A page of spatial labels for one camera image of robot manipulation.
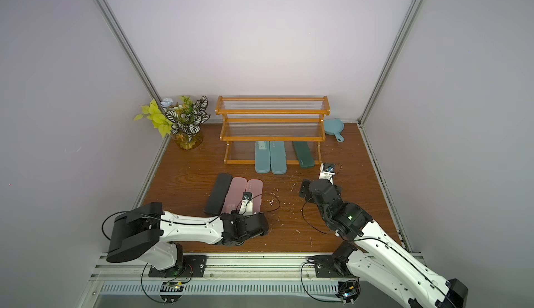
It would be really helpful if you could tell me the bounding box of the pink pencil case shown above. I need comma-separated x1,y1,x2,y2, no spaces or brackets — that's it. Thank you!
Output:
221,177,248,213
246,179,264,213

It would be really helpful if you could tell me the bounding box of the dark green pencil case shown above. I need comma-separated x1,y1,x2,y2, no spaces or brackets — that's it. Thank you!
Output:
292,141,315,169

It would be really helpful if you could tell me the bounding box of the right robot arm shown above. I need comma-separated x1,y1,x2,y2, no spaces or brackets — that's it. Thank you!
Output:
300,179,469,307

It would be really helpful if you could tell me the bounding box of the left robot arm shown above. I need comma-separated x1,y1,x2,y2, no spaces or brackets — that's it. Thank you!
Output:
106,202,269,270

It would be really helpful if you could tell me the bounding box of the teal pencil case right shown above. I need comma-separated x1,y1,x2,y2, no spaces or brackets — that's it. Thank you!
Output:
270,141,287,175

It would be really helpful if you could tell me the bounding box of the teal pencil case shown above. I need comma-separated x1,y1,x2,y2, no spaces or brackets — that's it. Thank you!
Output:
270,141,287,175
254,141,271,174

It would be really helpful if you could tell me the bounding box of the teal pencil case left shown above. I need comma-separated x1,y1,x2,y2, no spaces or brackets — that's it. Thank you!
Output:
254,141,271,174

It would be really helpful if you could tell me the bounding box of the orange wooden shelf rack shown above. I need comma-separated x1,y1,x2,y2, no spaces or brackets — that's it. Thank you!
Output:
215,95,330,165

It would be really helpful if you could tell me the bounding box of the teal hand mirror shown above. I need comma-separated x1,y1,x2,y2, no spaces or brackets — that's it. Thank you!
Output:
323,119,344,143

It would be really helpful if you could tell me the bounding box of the left electronics board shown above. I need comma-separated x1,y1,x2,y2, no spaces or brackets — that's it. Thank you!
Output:
159,281,185,305

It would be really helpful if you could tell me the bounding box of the electronics board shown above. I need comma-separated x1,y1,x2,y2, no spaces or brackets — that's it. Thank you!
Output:
336,279,361,305
159,281,185,305

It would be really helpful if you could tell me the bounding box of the right electronics board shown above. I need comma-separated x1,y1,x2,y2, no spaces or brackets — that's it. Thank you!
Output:
336,279,361,305

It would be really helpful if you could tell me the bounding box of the potted plant in vase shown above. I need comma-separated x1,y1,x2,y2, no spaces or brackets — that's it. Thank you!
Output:
134,96,211,150

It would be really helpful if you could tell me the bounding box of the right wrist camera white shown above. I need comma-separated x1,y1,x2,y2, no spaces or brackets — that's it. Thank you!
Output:
318,163,336,184

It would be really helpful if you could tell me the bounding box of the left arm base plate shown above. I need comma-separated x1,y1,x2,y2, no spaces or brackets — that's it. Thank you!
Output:
148,255,208,278

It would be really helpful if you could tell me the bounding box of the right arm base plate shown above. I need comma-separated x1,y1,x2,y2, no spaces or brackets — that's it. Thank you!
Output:
310,253,353,278

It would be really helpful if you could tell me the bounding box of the aluminium rail frame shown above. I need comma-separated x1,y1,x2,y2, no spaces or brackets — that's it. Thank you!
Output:
78,252,366,307

